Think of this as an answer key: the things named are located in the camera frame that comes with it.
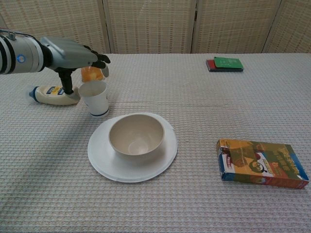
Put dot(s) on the white woven tablecloth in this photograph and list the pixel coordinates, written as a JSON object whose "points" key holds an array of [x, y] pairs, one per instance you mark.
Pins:
{"points": [[194, 109]]}

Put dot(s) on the beige bowl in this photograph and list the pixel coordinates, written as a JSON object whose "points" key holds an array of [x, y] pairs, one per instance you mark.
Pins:
{"points": [[136, 138]]}

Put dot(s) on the orange jelly cup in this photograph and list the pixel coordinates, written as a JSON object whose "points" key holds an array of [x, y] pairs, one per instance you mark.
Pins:
{"points": [[91, 75]]}

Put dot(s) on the woven bamboo screen panel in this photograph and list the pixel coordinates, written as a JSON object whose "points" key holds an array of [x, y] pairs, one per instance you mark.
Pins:
{"points": [[150, 26], [294, 26], [60, 19], [235, 26]]}

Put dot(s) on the colourful snack box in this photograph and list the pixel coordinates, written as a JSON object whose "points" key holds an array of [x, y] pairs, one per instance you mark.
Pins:
{"points": [[260, 162]]}

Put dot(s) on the large white plate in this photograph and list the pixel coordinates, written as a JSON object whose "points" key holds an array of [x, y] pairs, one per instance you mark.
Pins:
{"points": [[136, 172]]}

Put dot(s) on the mayonnaise squeeze bottle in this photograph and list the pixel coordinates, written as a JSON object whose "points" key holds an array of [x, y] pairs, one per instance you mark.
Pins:
{"points": [[48, 97]]}

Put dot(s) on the red card box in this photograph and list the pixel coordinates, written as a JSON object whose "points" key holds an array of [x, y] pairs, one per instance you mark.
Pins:
{"points": [[210, 65]]}

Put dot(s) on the white paper cup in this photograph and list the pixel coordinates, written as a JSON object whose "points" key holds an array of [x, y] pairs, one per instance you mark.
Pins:
{"points": [[96, 102]]}

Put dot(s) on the green card box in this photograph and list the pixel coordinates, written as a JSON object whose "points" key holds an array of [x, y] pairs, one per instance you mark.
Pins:
{"points": [[228, 62]]}

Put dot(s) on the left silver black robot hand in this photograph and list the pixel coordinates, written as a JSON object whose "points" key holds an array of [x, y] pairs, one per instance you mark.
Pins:
{"points": [[68, 54]]}

